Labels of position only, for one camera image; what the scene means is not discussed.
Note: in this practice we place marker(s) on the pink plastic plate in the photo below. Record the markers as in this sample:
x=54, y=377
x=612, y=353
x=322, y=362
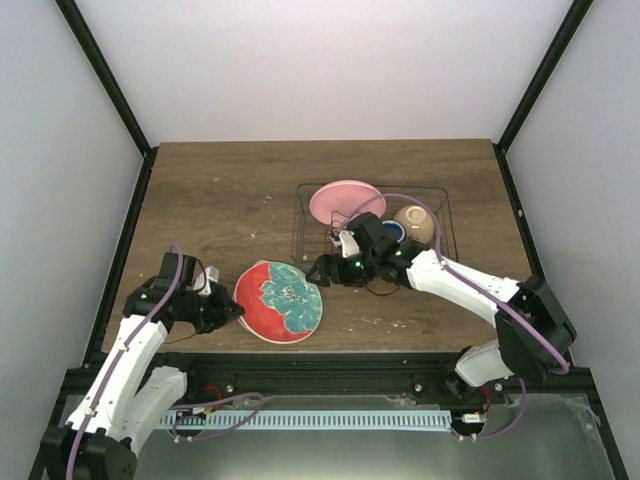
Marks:
x=333, y=203

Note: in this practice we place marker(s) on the cream ceramic bowl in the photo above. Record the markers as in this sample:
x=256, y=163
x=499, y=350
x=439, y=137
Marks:
x=417, y=223

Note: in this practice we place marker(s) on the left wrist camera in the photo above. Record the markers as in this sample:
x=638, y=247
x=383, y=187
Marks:
x=205, y=280

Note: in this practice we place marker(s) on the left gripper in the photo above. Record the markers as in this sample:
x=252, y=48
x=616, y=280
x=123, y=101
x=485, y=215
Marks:
x=225, y=305

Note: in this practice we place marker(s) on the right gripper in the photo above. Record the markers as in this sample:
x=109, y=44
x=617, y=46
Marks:
x=338, y=278

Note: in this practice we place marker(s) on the blue ceramic mug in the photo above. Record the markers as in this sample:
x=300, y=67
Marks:
x=396, y=229

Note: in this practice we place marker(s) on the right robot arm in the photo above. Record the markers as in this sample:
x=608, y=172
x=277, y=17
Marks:
x=475, y=300

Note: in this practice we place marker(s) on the red floral plate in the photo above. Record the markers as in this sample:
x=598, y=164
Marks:
x=280, y=306

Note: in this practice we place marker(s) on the light blue slotted cable duct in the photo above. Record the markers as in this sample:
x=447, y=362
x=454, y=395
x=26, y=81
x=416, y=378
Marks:
x=291, y=420

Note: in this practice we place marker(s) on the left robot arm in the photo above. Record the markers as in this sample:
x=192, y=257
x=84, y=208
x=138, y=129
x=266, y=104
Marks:
x=130, y=350

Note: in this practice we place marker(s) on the black aluminium frame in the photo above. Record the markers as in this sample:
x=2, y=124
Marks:
x=426, y=375

